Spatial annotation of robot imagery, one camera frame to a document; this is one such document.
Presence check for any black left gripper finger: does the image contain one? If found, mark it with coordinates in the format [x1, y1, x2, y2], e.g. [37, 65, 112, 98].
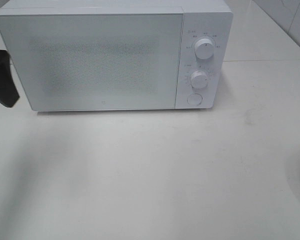
[0, 49, 20, 108]

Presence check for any round white door button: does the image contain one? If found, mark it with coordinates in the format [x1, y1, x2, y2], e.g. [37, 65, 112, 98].
[187, 93, 203, 106]

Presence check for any white timer knob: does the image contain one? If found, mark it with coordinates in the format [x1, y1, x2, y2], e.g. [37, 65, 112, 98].
[190, 70, 209, 89]

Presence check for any white microwave door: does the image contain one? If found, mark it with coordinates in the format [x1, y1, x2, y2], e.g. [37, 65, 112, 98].
[0, 14, 183, 111]

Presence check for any upper white control knob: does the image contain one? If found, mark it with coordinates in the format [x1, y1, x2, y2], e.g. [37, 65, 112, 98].
[193, 36, 215, 60]

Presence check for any white microwave oven body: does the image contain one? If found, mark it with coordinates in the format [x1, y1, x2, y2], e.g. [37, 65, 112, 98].
[0, 0, 233, 111]

